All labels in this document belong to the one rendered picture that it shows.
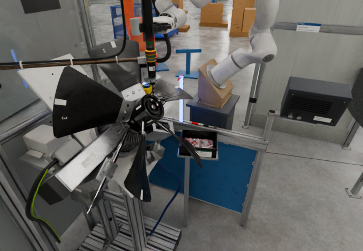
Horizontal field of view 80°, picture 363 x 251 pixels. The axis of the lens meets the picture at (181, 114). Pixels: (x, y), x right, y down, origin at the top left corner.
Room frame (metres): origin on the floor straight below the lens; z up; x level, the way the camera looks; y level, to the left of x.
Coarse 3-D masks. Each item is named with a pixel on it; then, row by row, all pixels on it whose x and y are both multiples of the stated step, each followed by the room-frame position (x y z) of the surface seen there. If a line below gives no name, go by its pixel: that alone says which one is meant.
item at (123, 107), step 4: (124, 100) 0.73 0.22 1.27; (124, 104) 0.73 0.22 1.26; (132, 104) 0.75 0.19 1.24; (120, 108) 0.72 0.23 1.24; (124, 108) 0.73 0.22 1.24; (128, 108) 0.74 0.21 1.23; (132, 108) 0.75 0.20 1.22; (120, 112) 0.72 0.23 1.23; (128, 112) 0.74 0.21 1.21; (120, 116) 0.72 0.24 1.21; (124, 116) 0.73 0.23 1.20; (128, 116) 0.74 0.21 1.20; (116, 120) 0.70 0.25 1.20; (120, 120) 0.71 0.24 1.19; (124, 120) 0.73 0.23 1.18; (128, 120) 0.74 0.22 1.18
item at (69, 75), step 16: (64, 80) 0.62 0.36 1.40; (80, 80) 0.65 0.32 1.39; (64, 96) 0.60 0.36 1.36; (80, 96) 0.63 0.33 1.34; (96, 96) 0.66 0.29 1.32; (112, 96) 0.70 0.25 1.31; (64, 112) 0.58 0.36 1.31; (80, 112) 0.61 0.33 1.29; (96, 112) 0.64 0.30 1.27; (112, 112) 0.69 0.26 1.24; (64, 128) 0.56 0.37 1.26; (80, 128) 0.60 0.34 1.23
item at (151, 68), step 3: (147, 63) 0.87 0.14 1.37; (150, 63) 0.86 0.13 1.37; (153, 63) 0.87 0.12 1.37; (147, 66) 0.87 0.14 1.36; (150, 66) 0.86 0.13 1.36; (153, 66) 0.86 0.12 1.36; (147, 69) 0.87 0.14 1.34; (150, 69) 0.86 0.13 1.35; (153, 69) 0.86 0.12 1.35; (150, 72) 0.86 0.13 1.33; (153, 72) 0.86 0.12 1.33; (150, 75) 0.86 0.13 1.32; (153, 75) 0.87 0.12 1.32; (150, 84) 0.87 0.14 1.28; (153, 84) 0.87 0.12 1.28
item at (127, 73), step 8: (120, 40) 1.01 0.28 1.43; (128, 40) 1.02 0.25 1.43; (96, 48) 0.94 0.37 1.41; (112, 48) 0.96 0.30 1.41; (120, 48) 0.97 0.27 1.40; (128, 48) 0.98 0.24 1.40; (136, 48) 1.00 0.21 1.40; (96, 56) 0.92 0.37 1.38; (104, 56) 0.93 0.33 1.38; (120, 56) 0.94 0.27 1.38; (128, 56) 0.95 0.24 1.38; (136, 56) 0.96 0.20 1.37; (104, 64) 0.90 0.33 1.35; (112, 64) 0.91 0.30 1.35; (120, 64) 0.91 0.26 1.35; (128, 64) 0.92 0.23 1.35; (136, 64) 0.93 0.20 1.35; (104, 72) 0.88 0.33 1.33; (112, 72) 0.88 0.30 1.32; (120, 72) 0.89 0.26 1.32; (128, 72) 0.89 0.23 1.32; (136, 72) 0.89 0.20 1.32; (112, 80) 0.86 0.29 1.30; (120, 80) 0.86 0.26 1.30; (128, 80) 0.86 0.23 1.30; (136, 80) 0.86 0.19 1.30; (120, 88) 0.84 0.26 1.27
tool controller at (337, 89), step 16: (288, 80) 1.03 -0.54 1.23; (304, 80) 0.99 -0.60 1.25; (320, 80) 0.98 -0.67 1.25; (288, 96) 0.95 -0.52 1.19; (304, 96) 0.92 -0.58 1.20; (320, 96) 0.89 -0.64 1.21; (336, 96) 0.87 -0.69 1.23; (288, 112) 0.96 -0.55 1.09; (304, 112) 0.93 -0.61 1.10; (320, 112) 0.90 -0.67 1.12; (336, 112) 0.88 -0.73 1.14
